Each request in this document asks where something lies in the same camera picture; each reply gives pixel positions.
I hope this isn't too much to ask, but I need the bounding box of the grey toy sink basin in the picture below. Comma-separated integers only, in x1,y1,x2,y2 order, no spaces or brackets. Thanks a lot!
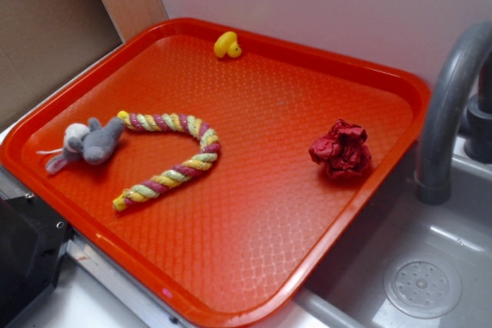
299,128,492,328

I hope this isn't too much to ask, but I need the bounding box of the crumpled red paper ball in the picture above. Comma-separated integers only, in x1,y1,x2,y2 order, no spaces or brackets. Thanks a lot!
308,119,372,180

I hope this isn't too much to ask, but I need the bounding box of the yellow rubber duck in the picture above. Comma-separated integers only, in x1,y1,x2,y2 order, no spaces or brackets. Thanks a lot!
214,31,242,58

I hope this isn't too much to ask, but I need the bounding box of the brown cardboard panel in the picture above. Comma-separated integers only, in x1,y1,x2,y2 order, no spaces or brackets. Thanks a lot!
1,0,167,128

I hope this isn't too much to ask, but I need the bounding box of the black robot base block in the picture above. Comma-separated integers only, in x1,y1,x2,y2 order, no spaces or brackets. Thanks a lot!
1,195,71,327

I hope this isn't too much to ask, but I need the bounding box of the multicolour twisted rope toy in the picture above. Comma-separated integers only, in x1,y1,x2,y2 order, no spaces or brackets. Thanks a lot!
112,111,221,211

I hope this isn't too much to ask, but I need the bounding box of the grey plush mouse toy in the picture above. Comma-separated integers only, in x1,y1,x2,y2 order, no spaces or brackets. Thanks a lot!
36,118,125,175

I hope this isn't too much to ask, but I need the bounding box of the orange plastic tray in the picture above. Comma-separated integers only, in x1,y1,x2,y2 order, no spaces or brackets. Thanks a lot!
1,18,430,327

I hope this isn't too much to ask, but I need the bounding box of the grey toy sink faucet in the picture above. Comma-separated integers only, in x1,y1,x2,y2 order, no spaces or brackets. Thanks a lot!
414,20,491,205

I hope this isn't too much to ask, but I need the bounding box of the dark grey faucet knob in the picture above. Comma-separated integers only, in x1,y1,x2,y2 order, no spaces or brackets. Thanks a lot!
463,55,492,164

